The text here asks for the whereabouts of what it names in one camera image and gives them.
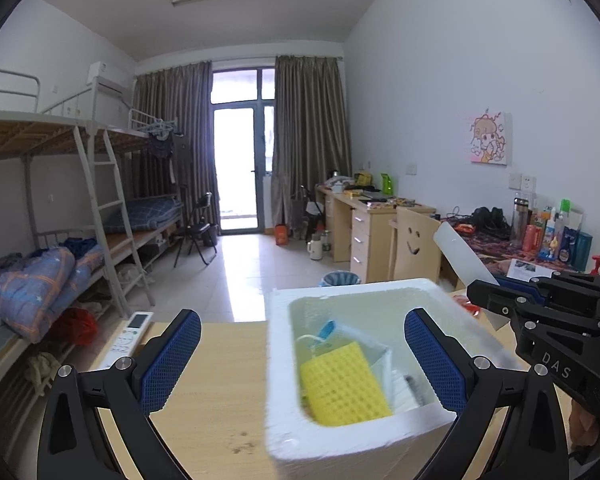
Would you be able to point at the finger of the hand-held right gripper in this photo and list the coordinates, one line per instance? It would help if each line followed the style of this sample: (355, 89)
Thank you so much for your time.
(570, 286)
(490, 300)

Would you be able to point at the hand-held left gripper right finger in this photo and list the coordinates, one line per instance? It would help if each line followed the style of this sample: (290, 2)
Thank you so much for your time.
(432, 360)

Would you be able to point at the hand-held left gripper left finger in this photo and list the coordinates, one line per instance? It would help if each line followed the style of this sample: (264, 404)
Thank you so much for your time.
(172, 360)

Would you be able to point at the white foam lid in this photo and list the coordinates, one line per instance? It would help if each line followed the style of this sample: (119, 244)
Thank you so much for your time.
(460, 255)

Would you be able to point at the yellow sponge cloth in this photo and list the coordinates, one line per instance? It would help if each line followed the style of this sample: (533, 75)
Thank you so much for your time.
(340, 385)

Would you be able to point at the blue face mask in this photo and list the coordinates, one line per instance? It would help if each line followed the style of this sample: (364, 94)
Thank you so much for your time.
(327, 331)

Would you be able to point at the white foam box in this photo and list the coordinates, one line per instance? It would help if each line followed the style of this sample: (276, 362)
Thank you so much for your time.
(330, 450)

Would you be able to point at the person's right hand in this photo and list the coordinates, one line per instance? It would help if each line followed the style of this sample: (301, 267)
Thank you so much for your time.
(582, 422)

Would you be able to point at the red snack packet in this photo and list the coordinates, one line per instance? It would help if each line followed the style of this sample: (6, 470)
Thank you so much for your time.
(466, 306)

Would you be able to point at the white paper sheet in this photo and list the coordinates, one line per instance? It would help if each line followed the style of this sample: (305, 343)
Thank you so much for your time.
(525, 268)

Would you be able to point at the row of toiletry bottles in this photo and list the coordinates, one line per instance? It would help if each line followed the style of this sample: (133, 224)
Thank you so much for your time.
(555, 240)

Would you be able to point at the white remote control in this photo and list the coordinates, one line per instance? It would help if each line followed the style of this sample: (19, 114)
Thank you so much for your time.
(130, 335)

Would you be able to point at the patterned tablecloth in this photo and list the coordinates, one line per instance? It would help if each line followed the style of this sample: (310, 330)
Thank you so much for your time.
(490, 247)

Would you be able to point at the black headphones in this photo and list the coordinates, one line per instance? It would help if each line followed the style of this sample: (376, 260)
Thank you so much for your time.
(490, 217)

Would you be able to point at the wooden chair smiley cutout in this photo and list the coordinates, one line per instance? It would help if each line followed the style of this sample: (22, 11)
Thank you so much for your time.
(415, 245)

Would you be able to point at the red plastic bag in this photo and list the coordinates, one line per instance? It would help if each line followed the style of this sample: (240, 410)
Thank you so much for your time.
(80, 325)

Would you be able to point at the blue trash bin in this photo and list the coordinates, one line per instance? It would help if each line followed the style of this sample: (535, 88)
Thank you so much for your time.
(340, 279)

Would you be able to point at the black folding chair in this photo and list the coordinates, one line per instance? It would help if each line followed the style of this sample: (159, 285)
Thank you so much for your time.
(197, 232)

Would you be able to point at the wooden desk with drawers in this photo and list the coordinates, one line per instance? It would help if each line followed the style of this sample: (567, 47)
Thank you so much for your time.
(370, 240)

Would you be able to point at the blue checked bedding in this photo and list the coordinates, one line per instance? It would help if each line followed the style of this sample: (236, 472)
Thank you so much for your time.
(145, 212)

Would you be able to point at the green bag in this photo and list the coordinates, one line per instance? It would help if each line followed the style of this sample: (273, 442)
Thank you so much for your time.
(387, 184)

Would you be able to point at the blue orange quilt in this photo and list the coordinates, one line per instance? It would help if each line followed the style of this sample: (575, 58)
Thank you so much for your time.
(30, 290)

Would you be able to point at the white kettle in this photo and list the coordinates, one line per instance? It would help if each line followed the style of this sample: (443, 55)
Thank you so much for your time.
(315, 250)

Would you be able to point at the orange container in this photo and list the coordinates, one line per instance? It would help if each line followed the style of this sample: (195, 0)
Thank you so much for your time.
(282, 235)

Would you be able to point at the white bunk bed ladder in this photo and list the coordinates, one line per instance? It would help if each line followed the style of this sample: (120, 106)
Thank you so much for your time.
(107, 203)

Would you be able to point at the yellow box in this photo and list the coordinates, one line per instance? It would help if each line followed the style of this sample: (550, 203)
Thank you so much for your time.
(364, 178)

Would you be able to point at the black folding trolley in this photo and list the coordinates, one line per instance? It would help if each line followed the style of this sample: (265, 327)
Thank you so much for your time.
(305, 210)

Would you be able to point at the glass balcony door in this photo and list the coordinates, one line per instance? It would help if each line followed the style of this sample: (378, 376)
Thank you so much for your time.
(235, 160)

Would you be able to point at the hanging dark clothes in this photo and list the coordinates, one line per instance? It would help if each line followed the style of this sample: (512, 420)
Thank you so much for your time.
(161, 147)

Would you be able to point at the brown curtain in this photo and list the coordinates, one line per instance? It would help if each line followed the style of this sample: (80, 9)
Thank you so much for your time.
(310, 135)
(175, 135)

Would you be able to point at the metal bunk bed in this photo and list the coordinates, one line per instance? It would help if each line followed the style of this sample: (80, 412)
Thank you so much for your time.
(130, 135)
(30, 130)

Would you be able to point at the white air conditioner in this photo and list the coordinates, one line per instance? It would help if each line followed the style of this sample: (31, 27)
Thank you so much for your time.
(107, 77)

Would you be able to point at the white wall socket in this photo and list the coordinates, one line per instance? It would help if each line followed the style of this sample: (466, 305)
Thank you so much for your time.
(522, 182)

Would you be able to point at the pink cartoon wall poster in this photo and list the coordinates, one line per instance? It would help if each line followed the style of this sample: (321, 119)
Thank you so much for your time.
(490, 140)

